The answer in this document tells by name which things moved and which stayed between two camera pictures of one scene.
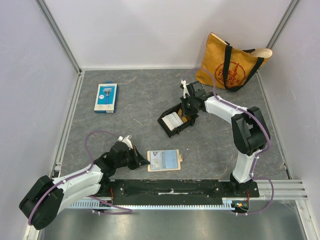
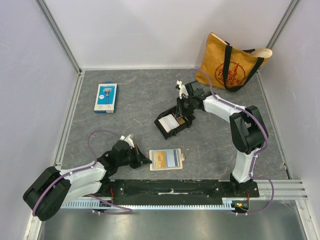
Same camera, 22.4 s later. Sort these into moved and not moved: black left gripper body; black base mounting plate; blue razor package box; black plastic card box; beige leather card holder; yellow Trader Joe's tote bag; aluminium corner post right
Moved: black plastic card box
Not moved: aluminium corner post right; blue razor package box; yellow Trader Joe's tote bag; beige leather card holder; black left gripper body; black base mounting plate
